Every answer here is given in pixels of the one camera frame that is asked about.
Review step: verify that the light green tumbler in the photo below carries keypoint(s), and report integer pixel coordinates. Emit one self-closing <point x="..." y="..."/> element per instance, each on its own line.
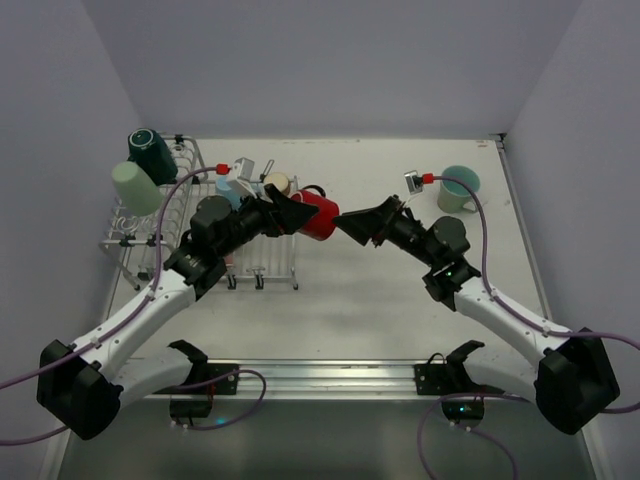
<point x="136" y="190"/>

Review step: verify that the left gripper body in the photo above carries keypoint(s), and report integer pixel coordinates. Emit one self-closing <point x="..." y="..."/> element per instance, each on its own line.
<point x="273" y="210"/>

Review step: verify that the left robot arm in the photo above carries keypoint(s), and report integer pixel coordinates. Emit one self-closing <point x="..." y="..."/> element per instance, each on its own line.
<point x="85" y="384"/>

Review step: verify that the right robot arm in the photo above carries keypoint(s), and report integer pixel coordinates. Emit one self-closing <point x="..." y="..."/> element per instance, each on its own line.
<point x="566" y="374"/>

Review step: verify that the left black controller box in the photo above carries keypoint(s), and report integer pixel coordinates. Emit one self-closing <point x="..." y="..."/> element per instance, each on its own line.
<point x="187" y="411"/>

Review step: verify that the right black controller box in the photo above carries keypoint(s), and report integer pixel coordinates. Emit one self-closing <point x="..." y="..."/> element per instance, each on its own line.
<point x="464" y="413"/>

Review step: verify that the light blue mug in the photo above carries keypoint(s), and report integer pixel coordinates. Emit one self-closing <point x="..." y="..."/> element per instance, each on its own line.
<point x="227" y="192"/>

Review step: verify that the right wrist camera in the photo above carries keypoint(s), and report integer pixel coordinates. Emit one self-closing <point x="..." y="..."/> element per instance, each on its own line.
<point x="414" y="182"/>

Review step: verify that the dark green mug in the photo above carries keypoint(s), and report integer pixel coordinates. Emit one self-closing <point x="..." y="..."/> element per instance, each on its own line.
<point x="150" y="152"/>

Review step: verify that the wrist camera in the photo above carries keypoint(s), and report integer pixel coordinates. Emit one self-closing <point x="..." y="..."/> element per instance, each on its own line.
<point x="239" y="177"/>
<point x="414" y="182"/>

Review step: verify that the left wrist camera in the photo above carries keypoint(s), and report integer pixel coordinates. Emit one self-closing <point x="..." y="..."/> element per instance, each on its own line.
<point x="239" y="177"/>

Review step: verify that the aluminium mounting rail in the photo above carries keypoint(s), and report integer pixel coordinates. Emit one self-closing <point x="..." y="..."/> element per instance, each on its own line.
<point x="375" y="379"/>

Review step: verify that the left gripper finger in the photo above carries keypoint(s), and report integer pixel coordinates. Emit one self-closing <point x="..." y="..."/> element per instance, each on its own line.
<point x="295" y="215"/>
<point x="276" y="200"/>

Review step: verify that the black controller box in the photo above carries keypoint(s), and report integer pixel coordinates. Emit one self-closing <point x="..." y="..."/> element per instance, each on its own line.
<point x="187" y="411"/>
<point x="464" y="413"/>

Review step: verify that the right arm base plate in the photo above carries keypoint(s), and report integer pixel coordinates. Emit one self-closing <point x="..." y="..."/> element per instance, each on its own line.
<point x="442" y="379"/>

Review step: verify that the pale green mug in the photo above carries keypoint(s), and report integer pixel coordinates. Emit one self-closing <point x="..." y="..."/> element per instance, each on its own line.
<point x="454" y="197"/>

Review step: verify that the metal wire dish rack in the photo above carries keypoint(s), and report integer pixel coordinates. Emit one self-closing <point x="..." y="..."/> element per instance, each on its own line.
<point x="131" y="244"/>

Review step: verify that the red mug black handle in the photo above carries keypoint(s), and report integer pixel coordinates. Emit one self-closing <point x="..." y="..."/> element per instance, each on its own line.
<point x="321" y="226"/>

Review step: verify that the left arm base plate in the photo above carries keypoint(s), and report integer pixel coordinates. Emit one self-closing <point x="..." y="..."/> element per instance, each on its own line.
<point x="208" y="379"/>

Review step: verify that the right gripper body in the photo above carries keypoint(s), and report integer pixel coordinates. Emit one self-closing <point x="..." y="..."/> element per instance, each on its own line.
<point x="385" y="221"/>

